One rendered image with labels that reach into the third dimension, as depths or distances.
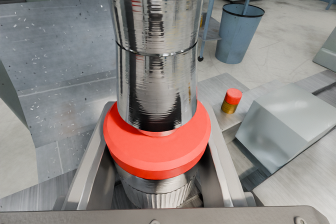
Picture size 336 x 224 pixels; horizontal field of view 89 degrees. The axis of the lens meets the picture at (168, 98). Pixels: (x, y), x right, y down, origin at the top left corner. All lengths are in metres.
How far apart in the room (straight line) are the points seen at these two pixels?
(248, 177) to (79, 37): 0.37
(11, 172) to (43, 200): 1.38
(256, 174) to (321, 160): 0.06
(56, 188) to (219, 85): 0.28
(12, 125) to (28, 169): 0.51
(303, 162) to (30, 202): 0.31
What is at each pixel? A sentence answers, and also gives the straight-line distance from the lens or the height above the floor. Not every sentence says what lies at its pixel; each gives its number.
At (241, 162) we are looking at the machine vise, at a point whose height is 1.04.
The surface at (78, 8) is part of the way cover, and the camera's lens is 0.41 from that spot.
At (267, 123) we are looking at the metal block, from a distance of 0.18.
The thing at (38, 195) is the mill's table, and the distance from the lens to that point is 0.31.
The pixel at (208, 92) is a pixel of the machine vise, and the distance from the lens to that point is 0.29.
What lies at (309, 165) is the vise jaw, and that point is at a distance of 0.20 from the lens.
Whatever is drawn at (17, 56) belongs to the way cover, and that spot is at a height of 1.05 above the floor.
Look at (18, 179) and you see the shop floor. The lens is 1.62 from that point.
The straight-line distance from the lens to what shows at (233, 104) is 0.19.
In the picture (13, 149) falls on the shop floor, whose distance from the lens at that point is 1.80.
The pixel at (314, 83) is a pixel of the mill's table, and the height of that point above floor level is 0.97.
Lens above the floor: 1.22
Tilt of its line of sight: 43 degrees down
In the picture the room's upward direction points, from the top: 3 degrees clockwise
